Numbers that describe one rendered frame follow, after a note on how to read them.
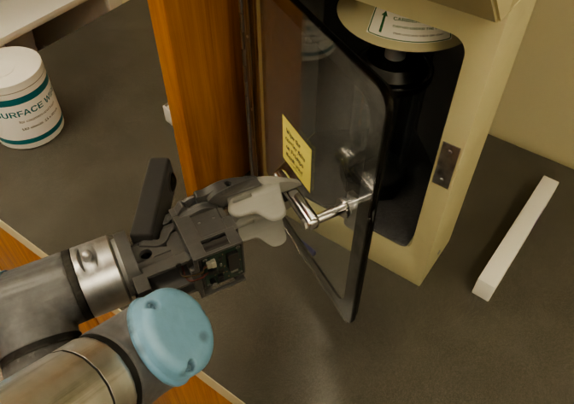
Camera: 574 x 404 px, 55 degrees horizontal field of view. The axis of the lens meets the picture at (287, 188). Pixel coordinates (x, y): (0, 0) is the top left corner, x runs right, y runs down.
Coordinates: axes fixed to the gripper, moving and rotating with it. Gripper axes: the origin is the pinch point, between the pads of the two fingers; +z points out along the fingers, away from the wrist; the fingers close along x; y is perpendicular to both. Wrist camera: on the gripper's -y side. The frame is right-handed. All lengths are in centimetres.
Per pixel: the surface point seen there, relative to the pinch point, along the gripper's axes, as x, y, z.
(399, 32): 13.6, -4.6, 16.5
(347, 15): 12.8, -11.3, 13.8
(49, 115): -21, -54, -23
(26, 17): -28, -106, -22
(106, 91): -26, -63, -11
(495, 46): 17.3, 6.5, 19.6
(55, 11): -28, -106, -14
